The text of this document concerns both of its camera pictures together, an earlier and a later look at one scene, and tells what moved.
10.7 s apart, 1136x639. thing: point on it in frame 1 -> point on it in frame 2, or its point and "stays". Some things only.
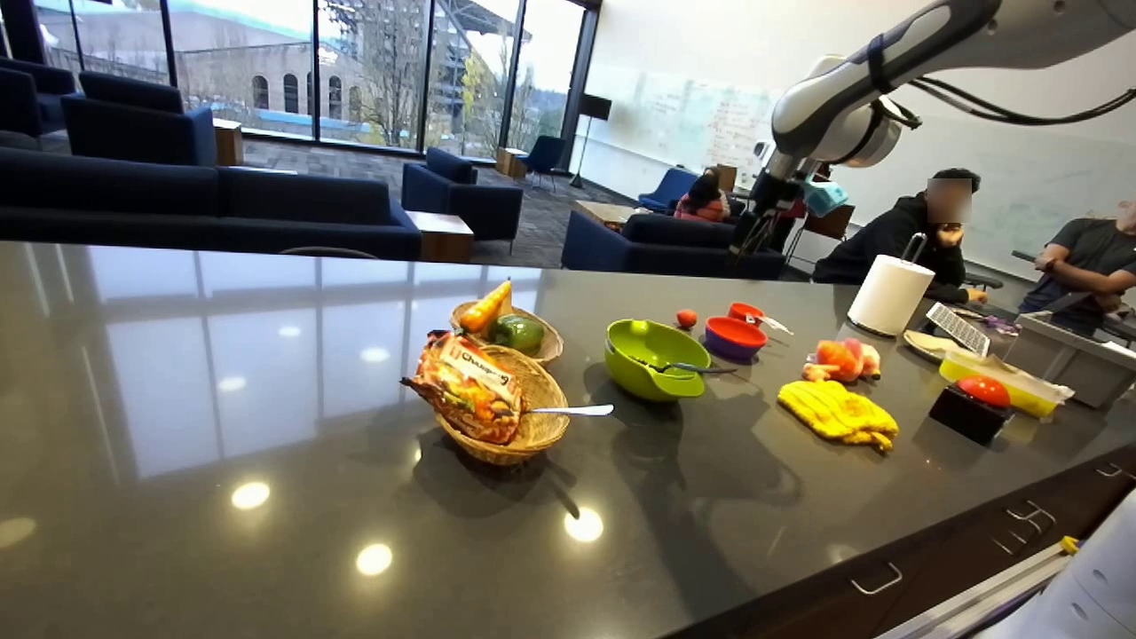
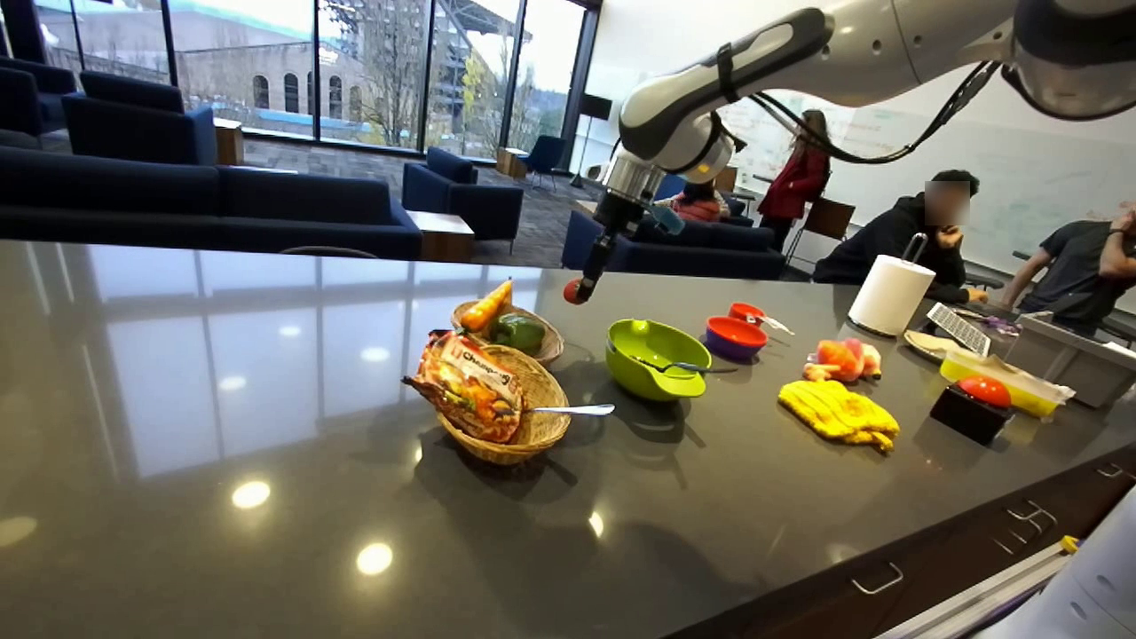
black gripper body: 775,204 -> 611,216
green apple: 524,332 stays
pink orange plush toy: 844,359 stays
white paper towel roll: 892,293 stays
